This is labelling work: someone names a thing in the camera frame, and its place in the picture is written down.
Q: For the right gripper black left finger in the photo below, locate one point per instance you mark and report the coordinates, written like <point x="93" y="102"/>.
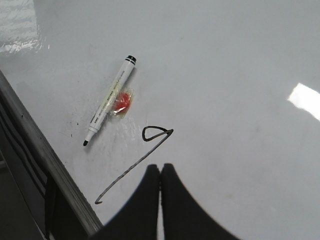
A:
<point x="138" y="218"/>

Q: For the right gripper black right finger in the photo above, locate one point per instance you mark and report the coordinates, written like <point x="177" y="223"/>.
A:
<point x="183" y="217"/>

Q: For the white whiteboard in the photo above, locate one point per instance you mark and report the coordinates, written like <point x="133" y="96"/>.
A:
<point x="228" y="91"/>

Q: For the red magnet taped to marker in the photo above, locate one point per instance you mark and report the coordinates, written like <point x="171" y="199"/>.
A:
<point x="122" y="103"/>

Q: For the grey aluminium whiteboard frame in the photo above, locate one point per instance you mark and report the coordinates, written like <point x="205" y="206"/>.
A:
<point x="56" y="204"/>

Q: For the white black whiteboard marker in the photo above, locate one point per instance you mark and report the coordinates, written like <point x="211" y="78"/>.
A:
<point x="107" y="103"/>

